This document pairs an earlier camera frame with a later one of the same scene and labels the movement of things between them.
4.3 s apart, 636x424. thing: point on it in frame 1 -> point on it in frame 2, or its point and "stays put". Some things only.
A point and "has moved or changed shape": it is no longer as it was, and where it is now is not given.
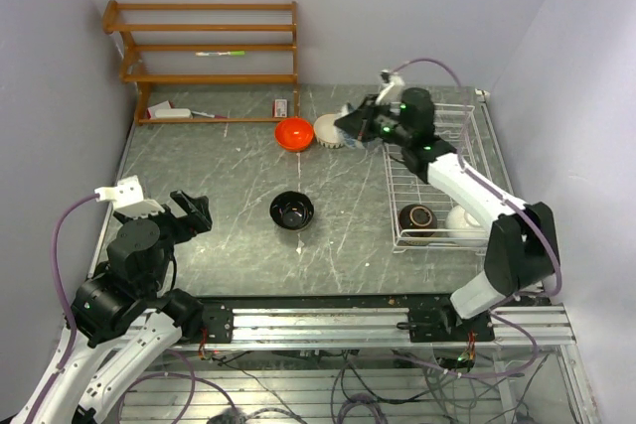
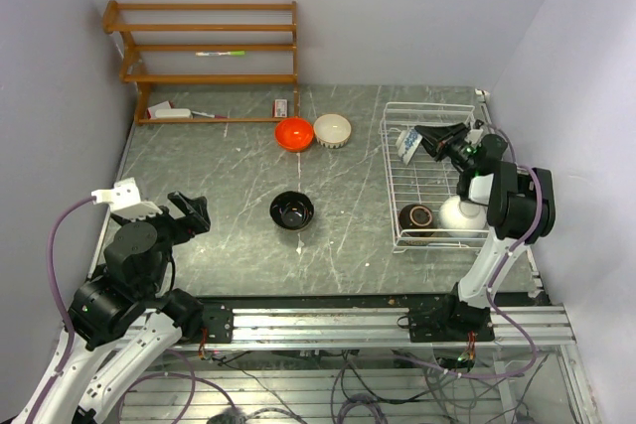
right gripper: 358,123 -> 435,138
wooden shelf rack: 131,70 stays put
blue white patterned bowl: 351,140 has moved or changed shape
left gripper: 197,218 stays put
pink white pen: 209,115 stays put
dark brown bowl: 417,220 stays put
